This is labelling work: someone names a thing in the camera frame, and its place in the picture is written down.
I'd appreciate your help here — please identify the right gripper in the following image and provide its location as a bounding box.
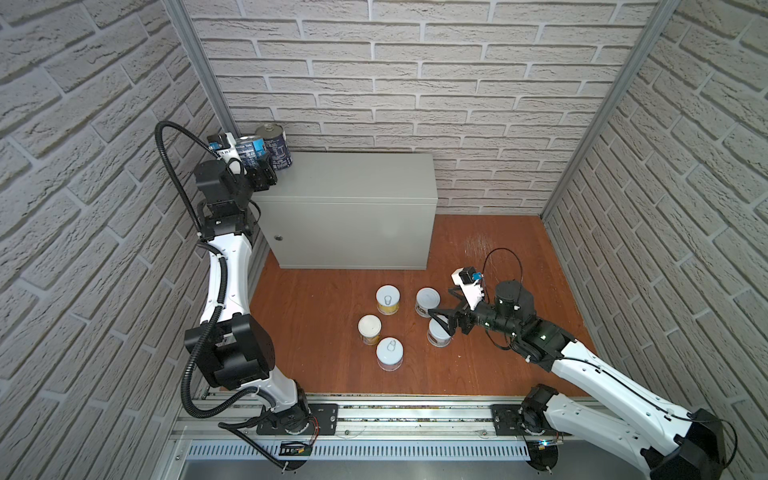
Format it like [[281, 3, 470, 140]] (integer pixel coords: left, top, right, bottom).
[[430, 286, 520, 342]]

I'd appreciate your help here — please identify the tall dark blue can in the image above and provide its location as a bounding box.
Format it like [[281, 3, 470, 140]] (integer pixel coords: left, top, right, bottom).
[[256, 123, 292, 170]]

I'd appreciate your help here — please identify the large blue can gold lid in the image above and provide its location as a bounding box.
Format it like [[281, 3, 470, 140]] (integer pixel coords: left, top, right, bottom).
[[235, 135, 269, 170]]

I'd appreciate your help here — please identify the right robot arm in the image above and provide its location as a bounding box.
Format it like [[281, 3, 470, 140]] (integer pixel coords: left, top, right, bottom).
[[429, 269, 738, 479]]

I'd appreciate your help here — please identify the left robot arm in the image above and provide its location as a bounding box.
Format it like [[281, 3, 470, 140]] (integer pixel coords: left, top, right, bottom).
[[180, 159, 317, 435]]

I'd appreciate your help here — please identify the white can with date stamp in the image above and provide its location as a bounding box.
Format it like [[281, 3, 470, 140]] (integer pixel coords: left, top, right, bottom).
[[427, 319, 452, 348]]

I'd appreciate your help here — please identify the white can near right gripper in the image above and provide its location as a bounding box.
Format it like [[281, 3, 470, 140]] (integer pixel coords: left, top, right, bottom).
[[415, 287, 441, 318]]

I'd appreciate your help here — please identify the yellow can with pull tab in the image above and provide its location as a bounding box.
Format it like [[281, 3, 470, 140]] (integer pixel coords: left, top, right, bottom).
[[375, 285, 401, 316]]

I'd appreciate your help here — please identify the white can with pull tab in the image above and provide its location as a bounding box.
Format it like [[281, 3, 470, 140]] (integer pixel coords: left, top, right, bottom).
[[376, 337, 404, 372]]

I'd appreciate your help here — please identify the orange can with white lid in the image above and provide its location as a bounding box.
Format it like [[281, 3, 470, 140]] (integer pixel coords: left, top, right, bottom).
[[358, 314, 382, 345]]

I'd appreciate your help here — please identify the grey metal cabinet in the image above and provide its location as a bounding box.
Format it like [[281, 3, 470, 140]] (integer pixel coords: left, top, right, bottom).
[[253, 152, 438, 270]]

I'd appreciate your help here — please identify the aluminium corner profile left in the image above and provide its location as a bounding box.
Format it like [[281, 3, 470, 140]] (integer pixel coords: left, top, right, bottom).
[[164, 0, 238, 133]]

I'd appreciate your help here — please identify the aluminium corner profile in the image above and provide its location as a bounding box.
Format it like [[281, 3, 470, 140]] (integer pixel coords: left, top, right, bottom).
[[540, 0, 681, 222], [164, 0, 238, 133]]

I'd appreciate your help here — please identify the aluminium corner profile right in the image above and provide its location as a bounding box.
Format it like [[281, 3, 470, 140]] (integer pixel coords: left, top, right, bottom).
[[540, 0, 681, 222]]

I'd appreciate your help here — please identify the right camera black cable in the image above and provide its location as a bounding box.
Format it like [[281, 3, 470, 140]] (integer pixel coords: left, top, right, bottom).
[[479, 247, 524, 289]]

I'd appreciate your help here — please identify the black corrugated cable conduit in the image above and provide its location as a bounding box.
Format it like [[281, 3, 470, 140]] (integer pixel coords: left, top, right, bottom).
[[154, 120, 283, 470]]

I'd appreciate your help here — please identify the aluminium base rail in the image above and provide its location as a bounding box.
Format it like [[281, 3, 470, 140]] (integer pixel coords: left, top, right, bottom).
[[167, 392, 661, 463]]

